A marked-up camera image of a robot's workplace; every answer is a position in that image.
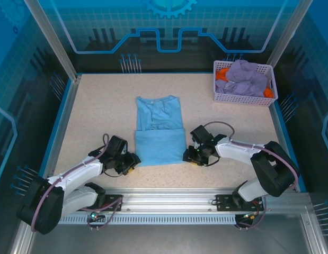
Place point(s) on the light blue t-shirt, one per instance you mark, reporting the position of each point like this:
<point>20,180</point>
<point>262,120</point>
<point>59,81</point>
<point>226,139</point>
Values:
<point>158,148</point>

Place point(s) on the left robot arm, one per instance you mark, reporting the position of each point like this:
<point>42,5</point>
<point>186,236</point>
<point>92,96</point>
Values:
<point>39,203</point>

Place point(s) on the small LED connector board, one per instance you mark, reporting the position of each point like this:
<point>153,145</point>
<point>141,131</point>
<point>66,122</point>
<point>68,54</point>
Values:
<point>95,215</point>
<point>249,216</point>

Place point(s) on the lilac plastic basket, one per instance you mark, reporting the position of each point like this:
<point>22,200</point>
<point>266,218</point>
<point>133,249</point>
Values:
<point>243,100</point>

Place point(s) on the orange t-shirt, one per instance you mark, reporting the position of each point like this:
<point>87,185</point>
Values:
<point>222,74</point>

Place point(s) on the purple t-shirt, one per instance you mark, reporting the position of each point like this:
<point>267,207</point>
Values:
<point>246,79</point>

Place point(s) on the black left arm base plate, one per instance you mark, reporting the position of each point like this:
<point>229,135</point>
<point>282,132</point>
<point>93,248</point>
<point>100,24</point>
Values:
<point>112,202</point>

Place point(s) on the aluminium mounting rail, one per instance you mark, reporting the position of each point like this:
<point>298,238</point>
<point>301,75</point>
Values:
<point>166,201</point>

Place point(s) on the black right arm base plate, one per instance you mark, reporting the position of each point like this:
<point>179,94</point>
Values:
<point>224,203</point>

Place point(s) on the aluminium frame post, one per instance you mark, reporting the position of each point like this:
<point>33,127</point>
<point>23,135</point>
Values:
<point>61,50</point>
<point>287,34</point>

